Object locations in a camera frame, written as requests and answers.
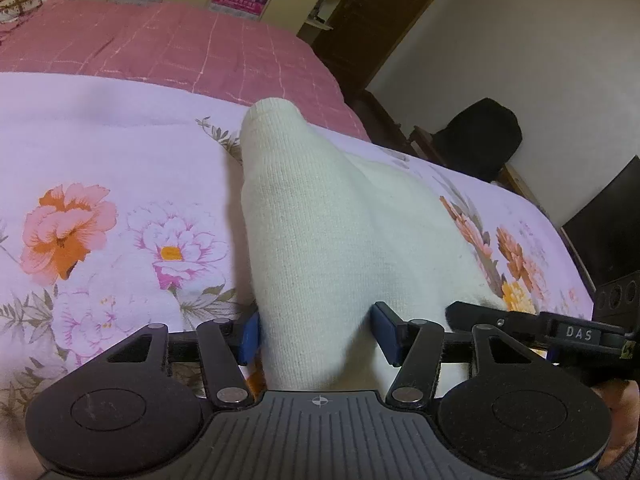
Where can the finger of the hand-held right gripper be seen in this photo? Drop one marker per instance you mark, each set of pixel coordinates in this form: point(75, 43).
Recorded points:
point(492, 316)

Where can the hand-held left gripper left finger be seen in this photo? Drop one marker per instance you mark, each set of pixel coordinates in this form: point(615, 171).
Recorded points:
point(248, 337)

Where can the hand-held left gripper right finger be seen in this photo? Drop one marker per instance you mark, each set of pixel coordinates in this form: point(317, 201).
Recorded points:
point(385, 332)

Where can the cream knit sweater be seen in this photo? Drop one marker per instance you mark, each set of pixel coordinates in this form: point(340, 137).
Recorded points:
point(320, 240)

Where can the pile of orange white clothes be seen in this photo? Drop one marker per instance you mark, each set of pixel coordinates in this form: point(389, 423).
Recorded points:
point(22, 2)

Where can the person's right hand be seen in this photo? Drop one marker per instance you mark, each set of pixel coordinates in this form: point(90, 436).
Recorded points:
point(622, 420)

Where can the dark cabinet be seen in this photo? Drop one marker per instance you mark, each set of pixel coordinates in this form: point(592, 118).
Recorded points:
point(610, 220)

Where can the black cloth covered chair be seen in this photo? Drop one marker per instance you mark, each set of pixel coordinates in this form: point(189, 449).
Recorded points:
point(480, 140)

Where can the lavender floral blanket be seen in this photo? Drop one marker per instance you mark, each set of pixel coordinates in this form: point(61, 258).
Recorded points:
point(125, 160)

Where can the pink checked bed sheet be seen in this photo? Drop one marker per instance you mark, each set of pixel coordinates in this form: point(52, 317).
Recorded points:
point(175, 45)

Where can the dark brown door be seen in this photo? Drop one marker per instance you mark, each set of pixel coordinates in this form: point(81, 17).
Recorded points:
point(380, 20)

